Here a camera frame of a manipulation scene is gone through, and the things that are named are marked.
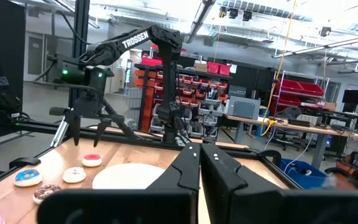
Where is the blue plastic bin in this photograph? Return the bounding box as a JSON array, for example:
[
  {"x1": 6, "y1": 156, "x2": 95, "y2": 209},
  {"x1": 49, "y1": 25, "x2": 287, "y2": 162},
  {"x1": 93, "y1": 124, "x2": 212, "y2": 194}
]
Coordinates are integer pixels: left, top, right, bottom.
[
  {"x1": 255, "y1": 124, "x2": 269, "y2": 138},
  {"x1": 278, "y1": 157, "x2": 329, "y2": 190}
]

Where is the silver metal leg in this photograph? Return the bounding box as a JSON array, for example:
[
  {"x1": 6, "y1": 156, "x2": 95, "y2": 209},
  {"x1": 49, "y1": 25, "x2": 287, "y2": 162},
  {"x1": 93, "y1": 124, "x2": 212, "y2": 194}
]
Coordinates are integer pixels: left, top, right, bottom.
[{"x1": 50, "y1": 119, "x2": 71, "y2": 149}]

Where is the white cable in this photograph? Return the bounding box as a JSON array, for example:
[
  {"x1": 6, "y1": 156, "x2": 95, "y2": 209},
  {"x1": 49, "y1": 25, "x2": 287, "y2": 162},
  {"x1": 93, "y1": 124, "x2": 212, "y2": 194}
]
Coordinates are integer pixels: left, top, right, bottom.
[{"x1": 283, "y1": 133, "x2": 316, "y2": 175}]

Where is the black office chair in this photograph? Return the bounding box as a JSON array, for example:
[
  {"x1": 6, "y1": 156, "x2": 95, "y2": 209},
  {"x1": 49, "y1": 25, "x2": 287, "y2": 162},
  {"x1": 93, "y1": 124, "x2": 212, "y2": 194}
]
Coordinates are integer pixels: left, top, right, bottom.
[{"x1": 273, "y1": 105, "x2": 304, "y2": 150}]

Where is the cardboard box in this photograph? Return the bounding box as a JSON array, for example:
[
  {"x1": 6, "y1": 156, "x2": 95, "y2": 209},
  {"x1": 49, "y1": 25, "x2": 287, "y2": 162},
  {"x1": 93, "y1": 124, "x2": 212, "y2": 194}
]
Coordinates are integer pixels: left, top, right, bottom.
[{"x1": 193, "y1": 60, "x2": 209, "y2": 73}]

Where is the grey machine housing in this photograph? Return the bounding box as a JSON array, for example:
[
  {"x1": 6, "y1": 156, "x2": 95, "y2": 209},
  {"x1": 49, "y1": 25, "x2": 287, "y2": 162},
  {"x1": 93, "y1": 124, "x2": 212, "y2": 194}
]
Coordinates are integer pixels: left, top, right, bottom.
[{"x1": 226, "y1": 95, "x2": 262, "y2": 121}]

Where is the wooden workbench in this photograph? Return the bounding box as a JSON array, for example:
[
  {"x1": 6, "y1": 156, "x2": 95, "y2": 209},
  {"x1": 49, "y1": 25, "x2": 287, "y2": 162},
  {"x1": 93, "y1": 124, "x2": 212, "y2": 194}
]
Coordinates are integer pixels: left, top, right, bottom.
[{"x1": 222, "y1": 113, "x2": 358, "y2": 170}]

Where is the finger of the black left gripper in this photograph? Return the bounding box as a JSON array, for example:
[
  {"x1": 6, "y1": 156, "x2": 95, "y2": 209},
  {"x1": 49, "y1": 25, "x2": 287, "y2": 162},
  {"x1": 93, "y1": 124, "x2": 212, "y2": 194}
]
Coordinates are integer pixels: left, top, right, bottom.
[
  {"x1": 64, "y1": 109, "x2": 82, "y2": 147},
  {"x1": 93, "y1": 117, "x2": 113, "y2": 148}
]

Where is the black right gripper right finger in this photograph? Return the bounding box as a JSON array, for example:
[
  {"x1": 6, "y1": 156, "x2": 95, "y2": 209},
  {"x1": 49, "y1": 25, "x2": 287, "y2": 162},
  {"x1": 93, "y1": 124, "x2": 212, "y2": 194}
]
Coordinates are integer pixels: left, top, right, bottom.
[{"x1": 200, "y1": 142, "x2": 358, "y2": 224}]

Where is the black partition panel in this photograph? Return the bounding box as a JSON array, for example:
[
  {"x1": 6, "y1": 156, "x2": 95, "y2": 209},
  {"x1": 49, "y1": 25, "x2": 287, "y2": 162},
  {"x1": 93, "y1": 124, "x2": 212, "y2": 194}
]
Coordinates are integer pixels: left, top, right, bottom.
[{"x1": 0, "y1": 0, "x2": 27, "y2": 143}]

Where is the small blue iced donut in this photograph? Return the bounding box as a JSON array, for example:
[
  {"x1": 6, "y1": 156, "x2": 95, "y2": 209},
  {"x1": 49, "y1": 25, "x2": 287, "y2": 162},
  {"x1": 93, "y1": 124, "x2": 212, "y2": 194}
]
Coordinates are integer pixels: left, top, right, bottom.
[{"x1": 13, "y1": 169, "x2": 43, "y2": 188}]

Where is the small chocolate iced donut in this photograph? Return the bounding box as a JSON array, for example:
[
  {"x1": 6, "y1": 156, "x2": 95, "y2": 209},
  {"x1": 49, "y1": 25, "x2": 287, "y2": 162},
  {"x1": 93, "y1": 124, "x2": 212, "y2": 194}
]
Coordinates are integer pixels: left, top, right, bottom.
[{"x1": 32, "y1": 184, "x2": 62, "y2": 205}]

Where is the red plastic storage bin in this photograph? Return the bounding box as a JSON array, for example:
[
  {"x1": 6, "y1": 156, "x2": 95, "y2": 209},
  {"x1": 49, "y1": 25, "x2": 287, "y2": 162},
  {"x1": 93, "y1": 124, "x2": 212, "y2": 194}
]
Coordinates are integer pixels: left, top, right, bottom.
[
  {"x1": 140, "y1": 55, "x2": 163, "y2": 67},
  {"x1": 218, "y1": 64, "x2": 231, "y2": 77},
  {"x1": 207, "y1": 61, "x2": 220, "y2": 75}
]

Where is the small red iced donut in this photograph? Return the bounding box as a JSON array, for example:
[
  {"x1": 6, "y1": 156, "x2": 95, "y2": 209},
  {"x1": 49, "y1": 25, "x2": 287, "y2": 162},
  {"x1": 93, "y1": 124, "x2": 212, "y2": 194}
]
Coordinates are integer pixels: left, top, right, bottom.
[{"x1": 81, "y1": 154, "x2": 103, "y2": 168}]

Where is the black monitor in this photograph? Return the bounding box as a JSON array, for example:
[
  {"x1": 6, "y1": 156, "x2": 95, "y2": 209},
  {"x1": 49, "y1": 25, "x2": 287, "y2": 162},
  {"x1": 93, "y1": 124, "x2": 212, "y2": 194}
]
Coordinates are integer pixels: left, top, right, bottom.
[{"x1": 342, "y1": 89, "x2": 358, "y2": 105}]

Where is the rack with red bins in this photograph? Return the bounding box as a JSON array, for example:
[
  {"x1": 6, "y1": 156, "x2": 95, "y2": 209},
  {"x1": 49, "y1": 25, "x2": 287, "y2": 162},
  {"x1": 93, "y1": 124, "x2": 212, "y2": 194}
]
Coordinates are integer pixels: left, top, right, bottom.
[{"x1": 270, "y1": 70, "x2": 331, "y2": 116}]

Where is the small white sprinkled donut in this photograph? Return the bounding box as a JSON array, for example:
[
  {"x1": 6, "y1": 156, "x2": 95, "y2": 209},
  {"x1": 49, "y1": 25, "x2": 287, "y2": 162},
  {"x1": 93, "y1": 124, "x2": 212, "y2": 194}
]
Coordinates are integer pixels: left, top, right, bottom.
[{"x1": 62, "y1": 167, "x2": 87, "y2": 184}]

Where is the white round plate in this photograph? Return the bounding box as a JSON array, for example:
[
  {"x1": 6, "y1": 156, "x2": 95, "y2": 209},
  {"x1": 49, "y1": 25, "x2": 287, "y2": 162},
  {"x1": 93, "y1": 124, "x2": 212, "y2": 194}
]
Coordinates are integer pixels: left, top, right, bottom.
[{"x1": 91, "y1": 162, "x2": 167, "y2": 190}]

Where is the shelf rack with orange bins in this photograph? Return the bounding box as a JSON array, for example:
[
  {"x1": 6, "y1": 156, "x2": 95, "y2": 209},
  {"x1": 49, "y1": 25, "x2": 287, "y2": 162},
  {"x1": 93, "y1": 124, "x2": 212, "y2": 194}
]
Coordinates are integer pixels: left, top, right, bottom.
[{"x1": 134, "y1": 63, "x2": 233, "y2": 141}]

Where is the yellow hanging cable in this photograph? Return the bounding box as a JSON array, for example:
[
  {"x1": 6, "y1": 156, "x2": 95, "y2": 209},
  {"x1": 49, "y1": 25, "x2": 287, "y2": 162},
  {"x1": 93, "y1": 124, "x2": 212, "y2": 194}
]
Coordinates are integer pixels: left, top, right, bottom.
[{"x1": 259, "y1": 0, "x2": 298, "y2": 138}]

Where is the long ceiling light fixture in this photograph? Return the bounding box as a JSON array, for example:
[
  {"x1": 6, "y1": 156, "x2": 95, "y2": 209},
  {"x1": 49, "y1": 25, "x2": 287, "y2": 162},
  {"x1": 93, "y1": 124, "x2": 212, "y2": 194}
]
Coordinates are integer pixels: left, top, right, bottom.
[
  {"x1": 183, "y1": 0, "x2": 217, "y2": 44},
  {"x1": 271, "y1": 32, "x2": 358, "y2": 60}
]

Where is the black flat device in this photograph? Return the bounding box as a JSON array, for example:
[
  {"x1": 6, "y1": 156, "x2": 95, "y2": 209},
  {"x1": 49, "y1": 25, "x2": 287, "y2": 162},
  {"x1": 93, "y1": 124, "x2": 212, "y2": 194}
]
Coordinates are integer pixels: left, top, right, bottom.
[{"x1": 287, "y1": 118, "x2": 311, "y2": 128}]

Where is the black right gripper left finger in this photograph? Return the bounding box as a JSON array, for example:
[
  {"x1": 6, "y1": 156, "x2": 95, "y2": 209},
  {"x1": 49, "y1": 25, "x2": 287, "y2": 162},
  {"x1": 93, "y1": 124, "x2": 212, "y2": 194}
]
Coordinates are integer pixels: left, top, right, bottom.
[{"x1": 37, "y1": 142, "x2": 201, "y2": 224}]

